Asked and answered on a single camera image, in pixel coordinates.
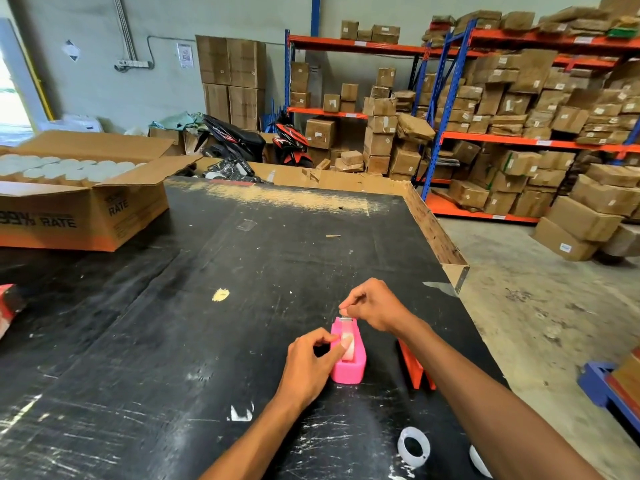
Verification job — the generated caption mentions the person's left hand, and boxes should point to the person's left hand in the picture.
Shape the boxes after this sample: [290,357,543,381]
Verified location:
[276,327,354,411]

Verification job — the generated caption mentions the person's right hand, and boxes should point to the person's right hand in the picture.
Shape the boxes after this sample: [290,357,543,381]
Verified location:
[338,278,427,338]

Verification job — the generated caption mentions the pink tape dispenser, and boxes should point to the pink tape dispenser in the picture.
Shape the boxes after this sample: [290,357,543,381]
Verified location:
[329,317,368,385]

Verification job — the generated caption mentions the person's left forearm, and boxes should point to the person's left forearm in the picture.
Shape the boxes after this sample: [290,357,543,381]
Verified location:
[199,392,302,480]

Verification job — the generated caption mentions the person's right forearm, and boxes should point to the person's right forearm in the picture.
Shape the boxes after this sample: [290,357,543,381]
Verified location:
[397,319,607,480]

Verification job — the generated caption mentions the orange plastic object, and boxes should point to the orange plastic object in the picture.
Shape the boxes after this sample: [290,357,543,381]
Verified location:
[397,339,437,391]

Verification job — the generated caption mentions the white empty tape core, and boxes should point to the white empty tape core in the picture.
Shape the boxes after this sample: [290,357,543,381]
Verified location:
[468,445,494,480]
[397,427,432,469]

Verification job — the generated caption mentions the cardboard table edge sheet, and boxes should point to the cardboard table edge sheet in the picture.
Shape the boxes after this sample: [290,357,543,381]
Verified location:
[192,156,471,295]

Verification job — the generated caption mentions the stack of boxes beside rack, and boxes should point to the stack of boxes beside rack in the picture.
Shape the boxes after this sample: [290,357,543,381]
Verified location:
[334,97,437,176]

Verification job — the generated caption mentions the red black motorcycle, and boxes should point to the red black motorcycle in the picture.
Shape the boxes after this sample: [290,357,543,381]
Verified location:
[271,122,314,168]

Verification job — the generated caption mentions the group of small shelved boxes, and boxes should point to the group of small shelved boxes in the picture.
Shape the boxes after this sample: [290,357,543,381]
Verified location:
[290,20,402,168]

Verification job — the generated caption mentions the black plastic bag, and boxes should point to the black plastic bag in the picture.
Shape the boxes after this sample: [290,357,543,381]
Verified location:
[204,157,263,184]

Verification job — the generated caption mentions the blue orange shelving rack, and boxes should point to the blue orange shelving rack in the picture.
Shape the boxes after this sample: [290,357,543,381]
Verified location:
[420,19,640,224]
[283,29,432,188]

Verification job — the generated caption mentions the pile of floor cardboard boxes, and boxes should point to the pile of floor cardboard boxes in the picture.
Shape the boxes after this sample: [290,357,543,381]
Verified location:
[532,164,640,263]

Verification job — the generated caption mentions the blue pallet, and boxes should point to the blue pallet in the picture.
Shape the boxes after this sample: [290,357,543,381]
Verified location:
[577,347,640,435]

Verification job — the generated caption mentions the green plastic sheet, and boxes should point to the green plastic sheet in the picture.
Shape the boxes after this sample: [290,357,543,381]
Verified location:
[149,111,207,132]

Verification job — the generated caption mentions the stack of tall cardboard cartons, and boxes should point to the stack of tall cardboard cartons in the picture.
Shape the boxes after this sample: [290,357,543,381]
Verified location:
[195,35,267,131]

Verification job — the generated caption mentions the pile of shelved cardboard parcels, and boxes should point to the pile of shelved cardboard parcels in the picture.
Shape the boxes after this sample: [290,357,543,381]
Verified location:
[422,0,640,218]

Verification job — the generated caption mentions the large open cardboard box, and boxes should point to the large open cardboard box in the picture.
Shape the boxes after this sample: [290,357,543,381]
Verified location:
[0,130,202,253]

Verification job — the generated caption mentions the group of white rolls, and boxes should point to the group of white rolls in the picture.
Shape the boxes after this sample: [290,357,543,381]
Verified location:
[0,154,149,185]

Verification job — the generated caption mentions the red white packet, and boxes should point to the red white packet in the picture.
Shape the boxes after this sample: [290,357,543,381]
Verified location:
[0,283,27,340]

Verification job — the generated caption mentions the white sacks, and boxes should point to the white sacks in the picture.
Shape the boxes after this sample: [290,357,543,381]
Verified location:
[39,114,104,134]

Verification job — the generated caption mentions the wall conduit with socket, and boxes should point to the wall conduit with socket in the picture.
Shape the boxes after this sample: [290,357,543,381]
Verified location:
[111,0,152,73]

